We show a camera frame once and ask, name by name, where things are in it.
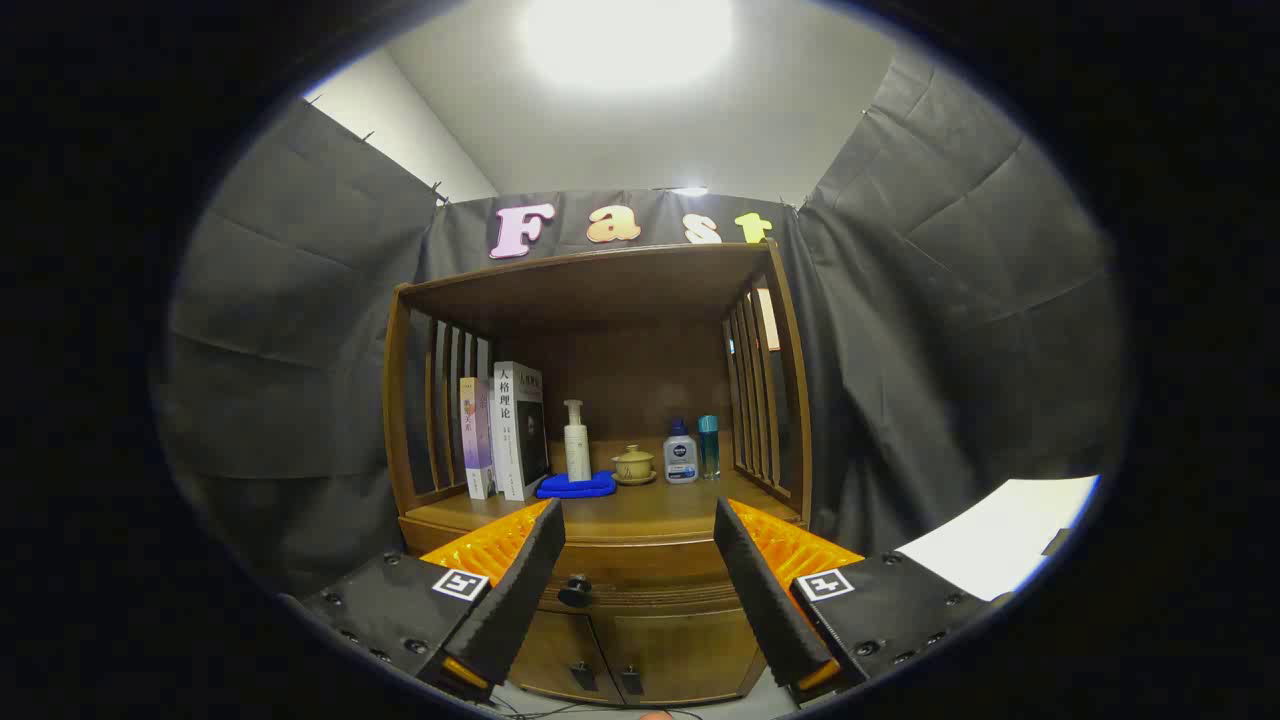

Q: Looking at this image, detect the ceiling light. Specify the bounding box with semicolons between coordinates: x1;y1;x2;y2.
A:
520;0;736;96

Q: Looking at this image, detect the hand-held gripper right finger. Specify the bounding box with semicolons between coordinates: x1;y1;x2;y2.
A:
713;497;1011;706

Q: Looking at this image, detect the wooden drawer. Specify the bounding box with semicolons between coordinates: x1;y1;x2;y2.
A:
535;545;749;613

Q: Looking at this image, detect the wooden cabinet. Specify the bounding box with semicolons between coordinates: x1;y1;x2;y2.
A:
383;240;813;709

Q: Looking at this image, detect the purple book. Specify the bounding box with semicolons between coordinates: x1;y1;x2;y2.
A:
459;377;498;500

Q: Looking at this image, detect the yellow lidded teacup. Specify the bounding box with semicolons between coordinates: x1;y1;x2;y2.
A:
611;444;658;486

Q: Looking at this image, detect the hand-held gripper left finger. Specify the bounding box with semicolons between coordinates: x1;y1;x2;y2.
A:
300;498;567;701

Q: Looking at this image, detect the blue folded cloth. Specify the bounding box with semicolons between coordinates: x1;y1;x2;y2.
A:
536;470;618;499

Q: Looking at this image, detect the wooden cabinet door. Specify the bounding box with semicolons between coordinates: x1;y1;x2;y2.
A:
510;608;601;701
590;608;766;706

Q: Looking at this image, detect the white panel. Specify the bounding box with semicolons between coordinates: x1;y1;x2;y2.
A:
895;476;1101;601

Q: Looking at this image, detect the white pump bottle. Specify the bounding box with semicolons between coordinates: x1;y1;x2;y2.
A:
563;400;593;483

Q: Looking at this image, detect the white lotion bottle blue cap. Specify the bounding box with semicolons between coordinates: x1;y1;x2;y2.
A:
663;418;699;485

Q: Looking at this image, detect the thick white book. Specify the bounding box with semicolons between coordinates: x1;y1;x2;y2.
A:
492;361;551;502

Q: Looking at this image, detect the wooden countertop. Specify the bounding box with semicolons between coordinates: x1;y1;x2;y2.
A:
400;470;804;546

